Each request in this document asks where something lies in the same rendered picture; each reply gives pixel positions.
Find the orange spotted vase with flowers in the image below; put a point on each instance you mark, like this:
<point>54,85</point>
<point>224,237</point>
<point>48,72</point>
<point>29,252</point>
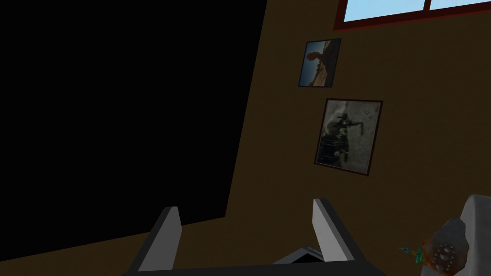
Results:
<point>447,247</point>

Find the small framed landscape picture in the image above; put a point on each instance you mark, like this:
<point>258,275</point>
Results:
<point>319,63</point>

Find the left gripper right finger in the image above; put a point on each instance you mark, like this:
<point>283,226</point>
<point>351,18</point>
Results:
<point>332,235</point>

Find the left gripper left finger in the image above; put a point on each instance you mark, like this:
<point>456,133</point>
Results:
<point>163,243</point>

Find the large framed grey picture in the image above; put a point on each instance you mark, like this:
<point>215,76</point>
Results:
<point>348,137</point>

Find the red-framed window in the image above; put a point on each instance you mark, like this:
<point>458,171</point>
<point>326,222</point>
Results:
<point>406,11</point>

